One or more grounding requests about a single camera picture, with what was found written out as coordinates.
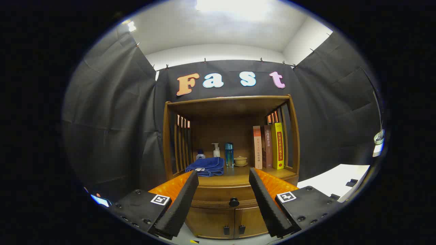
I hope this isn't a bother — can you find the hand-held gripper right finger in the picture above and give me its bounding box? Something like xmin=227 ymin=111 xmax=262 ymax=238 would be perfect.
xmin=248 ymin=167 xmax=343 ymax=239

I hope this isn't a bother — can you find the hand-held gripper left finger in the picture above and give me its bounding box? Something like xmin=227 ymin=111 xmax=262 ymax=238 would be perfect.
xmin=107 ymin=169 xmax=200 ymax=240

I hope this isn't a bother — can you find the wooden cabinet door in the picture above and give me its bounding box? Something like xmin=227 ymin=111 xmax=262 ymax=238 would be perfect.
xmin=185 ymin=207 xmax=235 ymax=239
xmin=234 ymin=207 xmax=269 ymax=239

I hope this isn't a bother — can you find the wooden countertop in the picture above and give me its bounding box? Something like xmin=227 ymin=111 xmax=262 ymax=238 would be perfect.
xmin=170 ymin=164 xmax=299 ymax=188

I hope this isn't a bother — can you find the brown wooden cabinet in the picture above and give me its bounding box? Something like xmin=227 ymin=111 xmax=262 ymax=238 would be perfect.
xmin=163 ymin=95 xmax=301 ymax=240

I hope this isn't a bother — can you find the folded blue towel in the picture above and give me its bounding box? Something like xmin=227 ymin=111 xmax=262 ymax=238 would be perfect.
xmin=185 ymin=157 xmax=225 ymax=177

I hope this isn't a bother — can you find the beige orange-topped book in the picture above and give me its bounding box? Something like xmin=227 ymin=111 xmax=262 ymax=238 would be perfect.
xmin=253 ymin=126 xmax=263 ymax=170

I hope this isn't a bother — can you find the brown book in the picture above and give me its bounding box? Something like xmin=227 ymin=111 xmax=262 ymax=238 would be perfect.
xmin=262 ymin=125 xmax=274 ymax=169

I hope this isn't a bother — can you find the yellow book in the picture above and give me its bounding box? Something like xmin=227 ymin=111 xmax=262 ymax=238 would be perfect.
xmin=271 ymin=122 xmax=285 ymax=170

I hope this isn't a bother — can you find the clear blue bottle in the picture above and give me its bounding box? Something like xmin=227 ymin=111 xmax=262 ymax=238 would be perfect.
xmin=224 ymin=142 xmax=234 ymax=168

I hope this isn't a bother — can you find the white panelled furniture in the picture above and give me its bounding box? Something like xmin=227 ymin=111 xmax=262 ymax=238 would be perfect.
xmin=296 ymin=164 xmax=371 ymax=203

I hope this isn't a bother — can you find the bright screen device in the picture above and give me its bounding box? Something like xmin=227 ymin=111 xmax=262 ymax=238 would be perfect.
xmin=90 ymin=194 xmax=111 ymax=207

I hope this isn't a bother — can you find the white and green object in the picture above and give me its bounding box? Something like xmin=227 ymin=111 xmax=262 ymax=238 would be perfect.
xmin=373 ymin=129 xmax=386 ymax=158

